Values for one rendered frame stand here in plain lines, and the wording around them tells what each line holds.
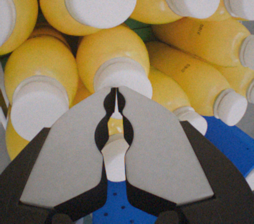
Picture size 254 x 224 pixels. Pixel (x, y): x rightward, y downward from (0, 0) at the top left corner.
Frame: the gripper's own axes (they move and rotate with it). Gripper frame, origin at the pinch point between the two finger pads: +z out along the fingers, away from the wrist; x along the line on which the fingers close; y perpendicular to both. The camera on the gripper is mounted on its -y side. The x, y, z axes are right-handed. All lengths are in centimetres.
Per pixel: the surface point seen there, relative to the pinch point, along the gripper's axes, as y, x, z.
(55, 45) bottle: -1.3, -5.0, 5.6
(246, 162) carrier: 51, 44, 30
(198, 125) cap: 6.8, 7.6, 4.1
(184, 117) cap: 6.0, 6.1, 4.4
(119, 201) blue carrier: 25.5, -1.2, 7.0
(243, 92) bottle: 8.0, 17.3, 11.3
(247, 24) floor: 31, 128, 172
